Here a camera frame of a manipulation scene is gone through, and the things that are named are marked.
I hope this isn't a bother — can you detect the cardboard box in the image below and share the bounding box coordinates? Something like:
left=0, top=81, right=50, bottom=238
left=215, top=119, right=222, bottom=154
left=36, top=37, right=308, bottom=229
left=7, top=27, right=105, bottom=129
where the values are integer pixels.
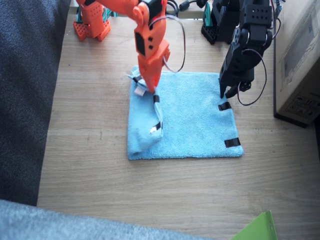
left=273, top=0, right=320, bottom=129

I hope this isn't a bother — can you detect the grey felt panel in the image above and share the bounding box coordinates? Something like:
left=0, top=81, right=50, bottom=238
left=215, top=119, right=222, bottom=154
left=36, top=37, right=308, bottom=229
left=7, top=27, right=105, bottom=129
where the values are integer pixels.
left=0, top=0, right=72, bottom=207
left=0, top=198, right=213, bottom=240

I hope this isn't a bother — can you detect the teal clamp at black arm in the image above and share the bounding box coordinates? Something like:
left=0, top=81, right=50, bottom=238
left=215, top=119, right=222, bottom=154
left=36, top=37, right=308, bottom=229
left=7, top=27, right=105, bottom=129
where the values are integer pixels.
left=203, top=2, right=213, bottom=27

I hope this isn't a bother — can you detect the servo cable of black arm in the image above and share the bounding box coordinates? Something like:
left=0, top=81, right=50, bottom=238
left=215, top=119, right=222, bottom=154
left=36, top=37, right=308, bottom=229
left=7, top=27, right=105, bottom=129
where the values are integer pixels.
left=237, top=48, right=268, bottom=106

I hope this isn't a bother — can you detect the black cable with ferrite bead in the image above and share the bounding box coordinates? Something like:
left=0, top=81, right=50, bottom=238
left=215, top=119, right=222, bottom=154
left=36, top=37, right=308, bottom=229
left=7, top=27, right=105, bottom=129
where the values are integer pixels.
left=178, top=0, right=213, bottom=12

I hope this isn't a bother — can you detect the light blue towel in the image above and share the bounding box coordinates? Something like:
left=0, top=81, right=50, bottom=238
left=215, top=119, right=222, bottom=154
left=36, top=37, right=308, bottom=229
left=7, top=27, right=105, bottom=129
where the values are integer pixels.
left=124, top=65, right=245, bottom=161

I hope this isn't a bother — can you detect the servo cable of orange arm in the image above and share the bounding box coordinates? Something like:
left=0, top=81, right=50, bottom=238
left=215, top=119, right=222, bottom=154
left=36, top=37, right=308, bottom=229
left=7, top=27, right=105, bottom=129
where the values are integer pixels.
left=148, top=14, right=187, bottom=74

